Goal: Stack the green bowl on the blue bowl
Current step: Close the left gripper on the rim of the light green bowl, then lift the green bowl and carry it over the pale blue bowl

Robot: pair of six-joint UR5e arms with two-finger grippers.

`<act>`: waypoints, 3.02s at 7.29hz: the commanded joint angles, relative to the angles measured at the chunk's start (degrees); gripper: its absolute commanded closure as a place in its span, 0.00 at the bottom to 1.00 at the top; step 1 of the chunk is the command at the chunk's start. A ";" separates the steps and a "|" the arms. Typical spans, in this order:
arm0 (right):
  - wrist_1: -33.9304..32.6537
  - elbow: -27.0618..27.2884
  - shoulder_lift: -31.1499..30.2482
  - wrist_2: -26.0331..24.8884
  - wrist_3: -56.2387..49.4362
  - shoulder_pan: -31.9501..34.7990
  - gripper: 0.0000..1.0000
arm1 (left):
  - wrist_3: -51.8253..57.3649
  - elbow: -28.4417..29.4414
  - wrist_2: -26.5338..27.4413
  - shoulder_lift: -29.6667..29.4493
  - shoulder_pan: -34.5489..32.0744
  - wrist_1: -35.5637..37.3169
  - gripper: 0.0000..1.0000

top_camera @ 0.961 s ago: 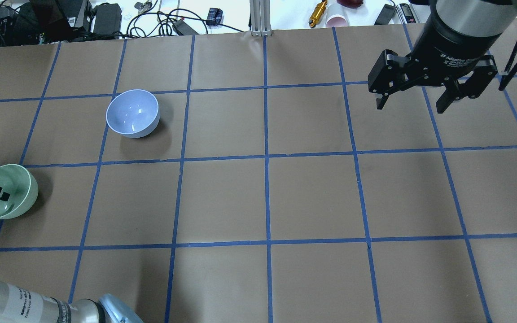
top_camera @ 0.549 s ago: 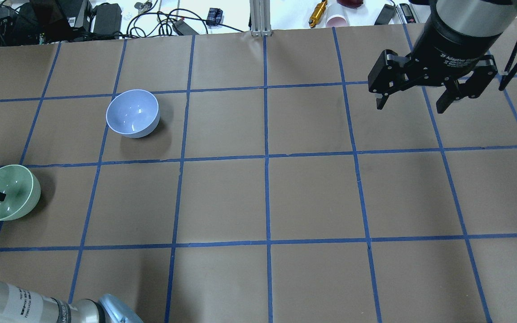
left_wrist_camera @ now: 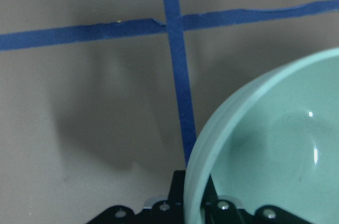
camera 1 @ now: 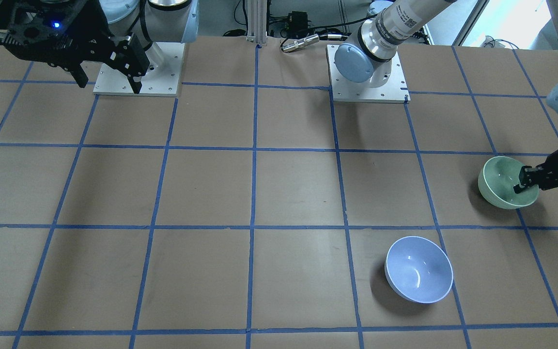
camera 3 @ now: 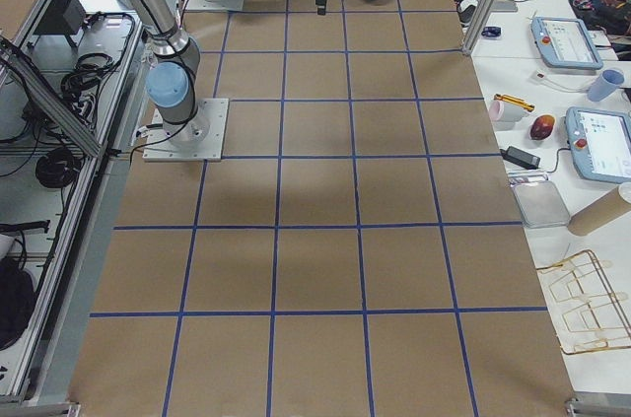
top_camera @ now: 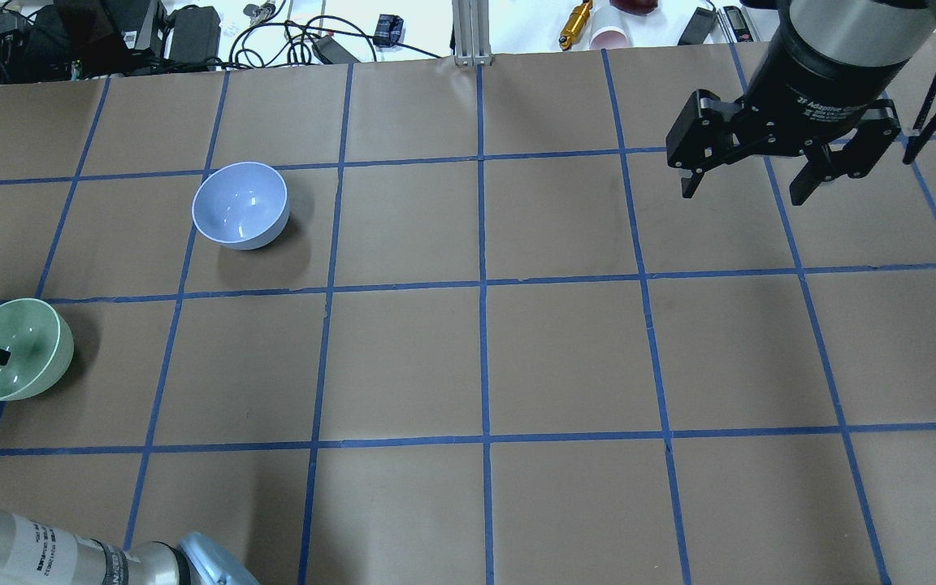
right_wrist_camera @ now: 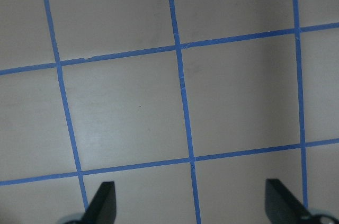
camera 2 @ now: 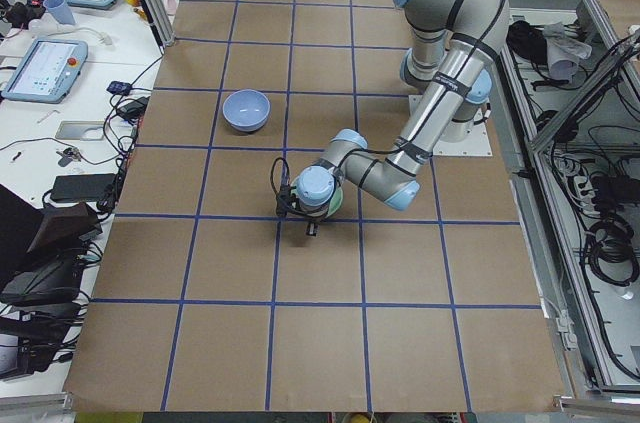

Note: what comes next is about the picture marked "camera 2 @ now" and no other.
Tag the green ceramic bowl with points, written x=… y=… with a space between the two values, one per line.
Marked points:
x=336 y=203

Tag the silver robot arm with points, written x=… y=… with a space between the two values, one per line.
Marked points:
x=454 y=41

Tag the near teach pendant tablet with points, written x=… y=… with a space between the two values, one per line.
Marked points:
x=47 y=72

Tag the light blue plastic cup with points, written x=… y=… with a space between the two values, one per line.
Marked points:
x=60 y=11

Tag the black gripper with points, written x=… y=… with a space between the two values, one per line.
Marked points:
x=312 y=228

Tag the black power brick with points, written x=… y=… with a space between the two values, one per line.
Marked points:
x=82 y=187

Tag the black cloth bundle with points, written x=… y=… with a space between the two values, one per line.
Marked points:
x=527 y=42

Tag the blue ceramic bowl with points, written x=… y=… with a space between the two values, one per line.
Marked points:
x=246 y=110

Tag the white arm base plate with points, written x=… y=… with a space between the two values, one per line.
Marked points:
x=466 y=135

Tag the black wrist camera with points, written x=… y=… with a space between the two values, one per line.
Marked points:
x=286 y=201

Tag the grey crumpled cloth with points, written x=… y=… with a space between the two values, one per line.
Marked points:
x=564 y=53

